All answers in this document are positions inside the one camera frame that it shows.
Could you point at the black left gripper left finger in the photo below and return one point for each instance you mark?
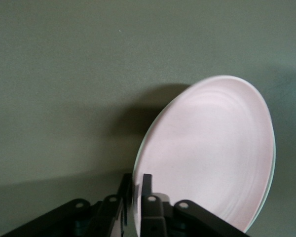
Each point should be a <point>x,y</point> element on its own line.
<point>111,217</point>

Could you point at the pink plate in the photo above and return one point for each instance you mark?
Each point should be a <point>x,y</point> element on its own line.
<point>207,153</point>

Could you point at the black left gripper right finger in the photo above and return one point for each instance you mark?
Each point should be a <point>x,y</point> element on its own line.
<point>153,217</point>

